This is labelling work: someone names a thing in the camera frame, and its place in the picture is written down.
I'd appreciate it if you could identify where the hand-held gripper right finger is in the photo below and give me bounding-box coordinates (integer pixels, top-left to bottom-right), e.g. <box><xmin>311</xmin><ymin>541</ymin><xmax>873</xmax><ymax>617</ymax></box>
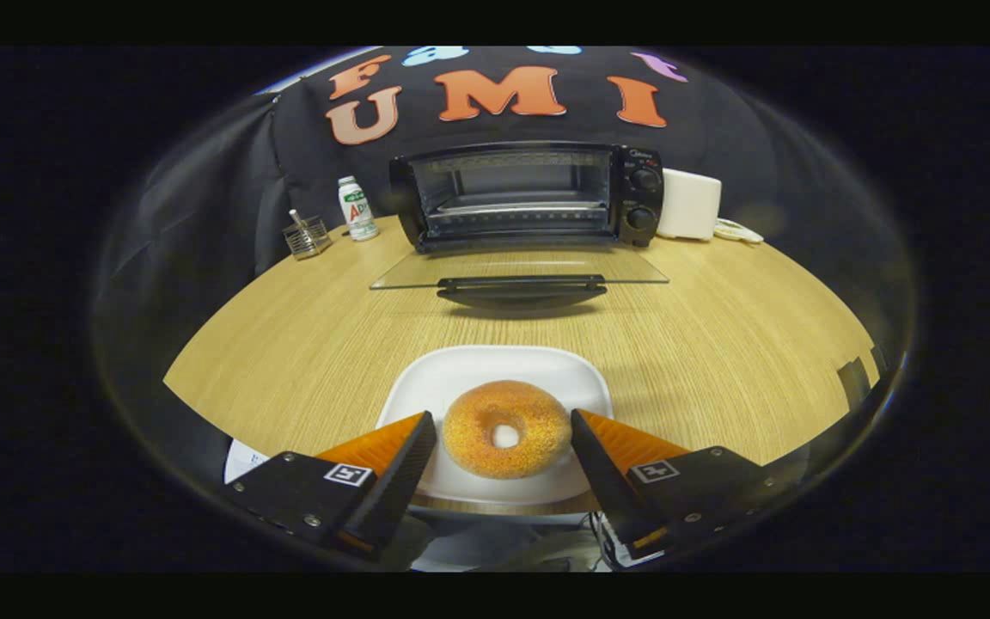
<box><xmin>570</xmin><ymin>408</ymin><xmax>797</xmax><ymax>560</ymax></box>

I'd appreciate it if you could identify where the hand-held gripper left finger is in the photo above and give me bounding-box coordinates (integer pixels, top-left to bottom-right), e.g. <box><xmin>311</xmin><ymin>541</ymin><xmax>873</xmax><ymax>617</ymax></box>
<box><xmin>222</xmin><ymin>410</ymin><xmax>438</xmax><ymax>564</ymax></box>

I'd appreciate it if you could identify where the sugared donut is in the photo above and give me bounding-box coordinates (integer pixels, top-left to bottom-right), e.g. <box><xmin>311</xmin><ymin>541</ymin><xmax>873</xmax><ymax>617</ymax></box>
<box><xmin>442</xmin><ymin>379</ymin><xmax>573</xmax><ymax>481</ymax></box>

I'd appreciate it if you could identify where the black toaster oven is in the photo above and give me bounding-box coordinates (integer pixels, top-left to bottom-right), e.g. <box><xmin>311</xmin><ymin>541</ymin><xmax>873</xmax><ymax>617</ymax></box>
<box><xmin>370</xmin><ymin>140</ymin><xmax>670</xmax><ymax>312</ymax></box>

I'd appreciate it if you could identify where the white pop-up toaster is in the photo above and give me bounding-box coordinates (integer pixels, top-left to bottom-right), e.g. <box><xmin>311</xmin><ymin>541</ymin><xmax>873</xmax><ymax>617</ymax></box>
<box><xmin>657</xmin><ymin>168</ymin><xmax>723</xmax><ymax>242</ymax></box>

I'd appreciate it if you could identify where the white paper sheet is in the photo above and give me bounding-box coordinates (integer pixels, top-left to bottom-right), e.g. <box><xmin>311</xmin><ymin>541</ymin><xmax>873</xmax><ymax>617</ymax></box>
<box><xmin>224</xmin><ymin>438</ymin><xmax>269</xmax><ymax>484</ymax></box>

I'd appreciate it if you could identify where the white square plate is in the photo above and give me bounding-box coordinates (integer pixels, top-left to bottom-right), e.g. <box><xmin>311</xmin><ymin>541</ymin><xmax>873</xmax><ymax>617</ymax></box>
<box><xmin>375</xmin><ymin>345</ymin><xmax>614</xmax><ymax>508</ymax></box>

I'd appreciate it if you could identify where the clear utensil holder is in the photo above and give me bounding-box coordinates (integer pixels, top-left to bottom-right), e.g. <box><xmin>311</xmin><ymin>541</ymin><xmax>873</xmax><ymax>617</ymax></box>
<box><xmin>282</xmin><ymin>209</ymin><xmax>333</xmax><ymax>260</ymax></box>

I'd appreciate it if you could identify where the small white bottle green label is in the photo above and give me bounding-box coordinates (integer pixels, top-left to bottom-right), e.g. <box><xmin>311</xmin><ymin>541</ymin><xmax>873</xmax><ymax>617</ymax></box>
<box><xmin>338</xmin><ymin>175</ymin><xmax>380</xmax><ymax>242</ymax></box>

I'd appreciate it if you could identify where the small white condiment dish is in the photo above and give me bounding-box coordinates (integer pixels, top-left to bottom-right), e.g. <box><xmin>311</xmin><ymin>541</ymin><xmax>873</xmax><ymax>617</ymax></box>
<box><xmin>712</xmin><ymin>218</ymin><xmax>765</xmax><ymax>245</ymax></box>

